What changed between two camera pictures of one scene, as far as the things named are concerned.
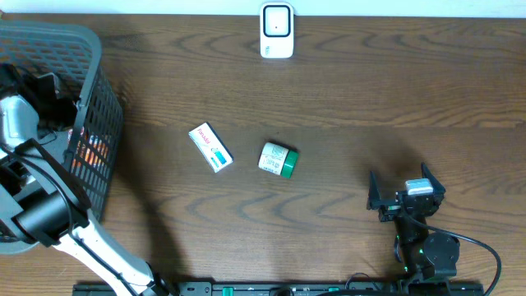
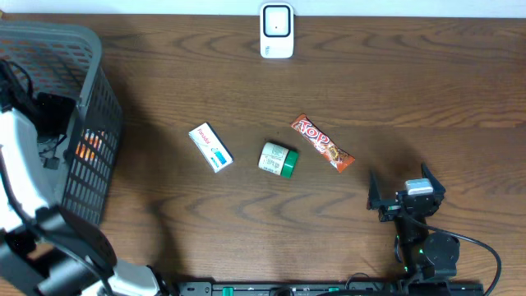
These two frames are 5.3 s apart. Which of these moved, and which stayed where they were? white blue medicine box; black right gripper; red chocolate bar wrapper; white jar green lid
Moved: red chocolate bar wrapper
Stayed: white jar green lid; black right gripper; white blue medicine box
